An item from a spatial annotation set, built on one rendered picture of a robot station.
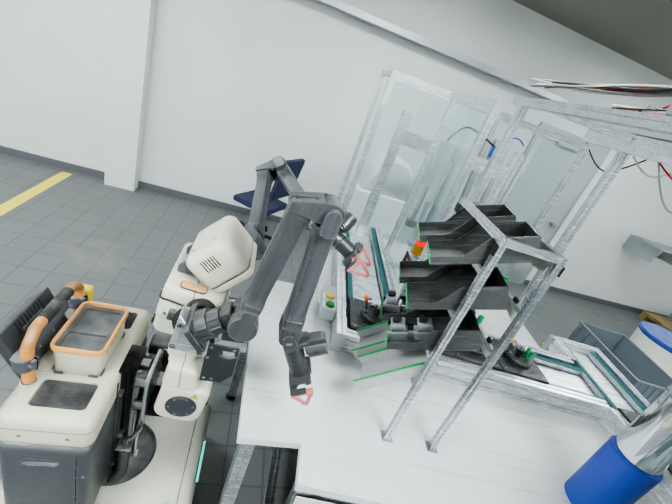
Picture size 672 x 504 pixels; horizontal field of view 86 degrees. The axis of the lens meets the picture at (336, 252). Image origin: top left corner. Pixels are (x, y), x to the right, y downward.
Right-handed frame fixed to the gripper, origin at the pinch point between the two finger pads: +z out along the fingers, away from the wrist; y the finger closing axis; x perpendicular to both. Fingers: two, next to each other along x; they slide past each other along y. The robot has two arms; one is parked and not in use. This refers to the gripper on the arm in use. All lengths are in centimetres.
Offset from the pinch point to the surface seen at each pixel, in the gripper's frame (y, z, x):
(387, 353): -9.3, 25.8, 14.7
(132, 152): 244, -201, 183
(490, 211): 4.6, 13.3, -42.8
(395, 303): -2.6, 15.4, 1.2
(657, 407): -19, 87, -40
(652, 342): 213, 295, -67
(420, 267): 4.2, 13.2, -12.9
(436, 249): -12.0, 5.9, -24.5
